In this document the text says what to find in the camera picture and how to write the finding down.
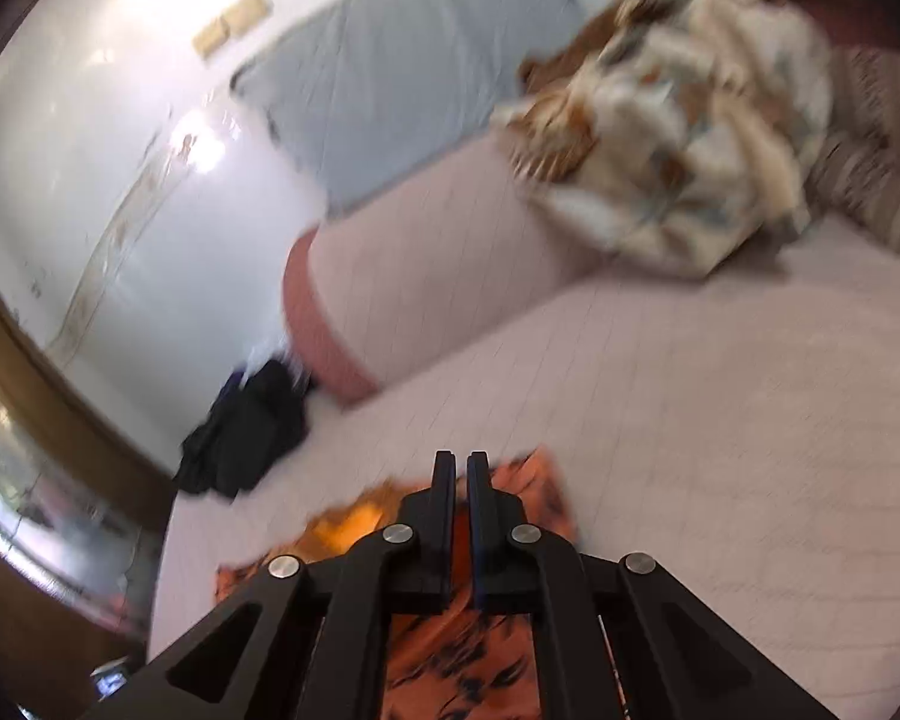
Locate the cream floral blanket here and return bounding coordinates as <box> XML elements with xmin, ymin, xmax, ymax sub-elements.
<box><xmin>491</xmin><ymin>0</ymin><xmax>833</xmax><ymax>278</ymax></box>

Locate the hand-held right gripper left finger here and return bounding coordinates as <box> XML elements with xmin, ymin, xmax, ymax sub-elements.
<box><xmin>82</xmin><ymin>451</ymin><xmax>457</xmax><ymax>720</ymax></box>

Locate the grey mattress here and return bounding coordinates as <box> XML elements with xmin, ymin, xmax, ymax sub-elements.
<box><xmin>229</xmin><ymin>0</ymin><xmax>623</xmax><ymax>215</ymax></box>

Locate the black clothes pile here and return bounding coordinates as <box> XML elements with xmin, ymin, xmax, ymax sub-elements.
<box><xmin>174</xmin><ymin>358</ymin><xmax>312</xmax><ymax>500</ymax></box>

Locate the striped beige blanket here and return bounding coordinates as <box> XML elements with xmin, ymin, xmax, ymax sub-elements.
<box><xmin>802</xmin><ymin>45</ymin><xmax>900</xmax><ymax>271</ymax></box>

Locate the glossy wooden cabinet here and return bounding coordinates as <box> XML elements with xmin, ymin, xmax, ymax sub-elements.
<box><xmin>0</xmin><ymin>360</ymin><xmax>166</xmax><ymax>661</ymax></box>

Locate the pink sofa bed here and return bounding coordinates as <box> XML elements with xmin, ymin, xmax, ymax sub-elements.
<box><xmin>146</xmin><ymin>139</ymin><xmax>900</xmax><ymax>720</ymax></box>

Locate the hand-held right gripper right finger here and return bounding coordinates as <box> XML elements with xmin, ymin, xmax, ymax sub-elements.
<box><xmin>469</xmin><ymin>451</ymin><xmax>841</xmax><ymax>720</ymax></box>

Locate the beige wall switch plate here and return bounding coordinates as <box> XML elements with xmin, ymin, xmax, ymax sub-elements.
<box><xmin>223</xmin><ymin>0</ymin><xmax>272</xmax><ymax>35</ymax></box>
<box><xmin>193</xmin><ymin>15</ymin><xmax>231</xmax><ymax>57</ymax></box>

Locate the small dark device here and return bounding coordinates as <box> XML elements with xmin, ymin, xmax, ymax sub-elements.
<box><xmin>90</xmin><ymin>664</ymin><xmax>132</xmax><ymax>698</ymax></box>

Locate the pink sofa armrest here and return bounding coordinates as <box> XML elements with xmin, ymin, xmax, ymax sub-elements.
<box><xmin>283</xmin><ymin>141</ymin><xmax>608</xmax><ymax>410</ymax></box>

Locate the orange floral garment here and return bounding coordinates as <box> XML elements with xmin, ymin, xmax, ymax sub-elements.
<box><xmin>216</xmin><ymin>447</ymin><xmax>631</xmax><ymax>720</ymax></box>

